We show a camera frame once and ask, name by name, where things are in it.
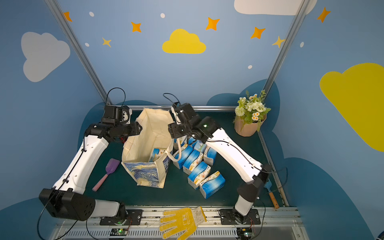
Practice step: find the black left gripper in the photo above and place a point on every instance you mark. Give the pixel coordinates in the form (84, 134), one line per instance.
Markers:
(135, 128)

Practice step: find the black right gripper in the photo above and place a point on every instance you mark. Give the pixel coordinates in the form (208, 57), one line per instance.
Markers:
(175, 131)

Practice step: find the blue white tissue pack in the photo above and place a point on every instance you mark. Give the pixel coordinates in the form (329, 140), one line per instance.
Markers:
(198, 175)
(156, 154)
(209, 156)
(192, 161)
(212, 184)
(191, 141)
(186, 151)

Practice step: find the teal cartoon tissue pack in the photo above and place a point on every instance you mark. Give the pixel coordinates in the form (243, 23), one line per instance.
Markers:
(200, 146)

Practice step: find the cream canvas tote bag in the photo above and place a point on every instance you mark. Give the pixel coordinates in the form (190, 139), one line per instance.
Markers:
(137, 149)

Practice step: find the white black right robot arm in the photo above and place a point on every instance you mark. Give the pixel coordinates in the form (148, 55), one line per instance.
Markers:
(254, 174)

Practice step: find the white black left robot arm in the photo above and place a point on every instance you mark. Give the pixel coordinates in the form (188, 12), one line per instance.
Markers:
(66, 199)

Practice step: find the purple pink spatula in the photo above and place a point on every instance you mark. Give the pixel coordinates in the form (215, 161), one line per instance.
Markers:
(111, 167)

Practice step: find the flower pot with white flowers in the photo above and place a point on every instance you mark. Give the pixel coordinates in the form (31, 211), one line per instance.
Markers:
(251, 112)

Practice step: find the yellow knit work glove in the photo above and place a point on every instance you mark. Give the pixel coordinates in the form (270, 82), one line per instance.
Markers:
(184, 221)

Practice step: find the left green circuit board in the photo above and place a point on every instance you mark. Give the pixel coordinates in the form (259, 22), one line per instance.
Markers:
(119, 232)

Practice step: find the green circuit board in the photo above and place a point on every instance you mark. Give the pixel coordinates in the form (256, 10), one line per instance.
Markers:
(119, 232)
(244, 234)

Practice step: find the right green circuit board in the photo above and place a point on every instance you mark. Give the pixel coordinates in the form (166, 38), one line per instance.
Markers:
(244, 234)

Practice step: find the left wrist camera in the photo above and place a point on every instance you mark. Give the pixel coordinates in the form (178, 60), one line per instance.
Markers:
(114, 115)

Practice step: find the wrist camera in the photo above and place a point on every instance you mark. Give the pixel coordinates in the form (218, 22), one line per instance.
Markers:
(183, 111)
(114, 115)

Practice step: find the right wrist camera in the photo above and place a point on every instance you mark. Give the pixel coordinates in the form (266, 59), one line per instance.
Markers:
(183, 111)

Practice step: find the blue garden rake wooden handle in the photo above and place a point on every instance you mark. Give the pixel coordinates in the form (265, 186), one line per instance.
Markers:
(268, 186)

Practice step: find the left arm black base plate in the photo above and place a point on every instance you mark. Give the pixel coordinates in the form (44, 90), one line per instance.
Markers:
(131, 217)

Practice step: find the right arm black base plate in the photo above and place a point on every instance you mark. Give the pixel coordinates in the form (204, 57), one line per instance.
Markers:
(232, 217)

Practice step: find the aluminium rail front frame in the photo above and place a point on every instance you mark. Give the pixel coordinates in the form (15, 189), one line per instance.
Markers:
(282, 224)

